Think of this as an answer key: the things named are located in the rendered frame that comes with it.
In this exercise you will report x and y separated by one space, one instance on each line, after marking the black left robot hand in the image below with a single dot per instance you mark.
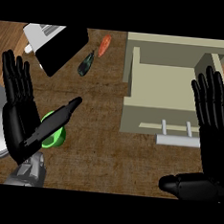
18 125

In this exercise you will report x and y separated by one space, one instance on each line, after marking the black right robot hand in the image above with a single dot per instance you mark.
214 148

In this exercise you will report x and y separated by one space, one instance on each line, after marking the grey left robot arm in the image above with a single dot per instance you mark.
27 173

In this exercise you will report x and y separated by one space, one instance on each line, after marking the green cup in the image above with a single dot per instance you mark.
55 137

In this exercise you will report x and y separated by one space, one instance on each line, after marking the beige open drawer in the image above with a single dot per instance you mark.
165 89

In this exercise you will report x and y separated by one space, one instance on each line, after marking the black and white appliance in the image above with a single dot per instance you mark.
57 46

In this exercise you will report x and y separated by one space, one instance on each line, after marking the dark green eggplant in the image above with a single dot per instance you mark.
86 65

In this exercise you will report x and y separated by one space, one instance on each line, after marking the beige cabinet body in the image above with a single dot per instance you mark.
182 48

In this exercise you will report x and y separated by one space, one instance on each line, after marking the orange carrot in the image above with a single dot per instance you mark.
104 45

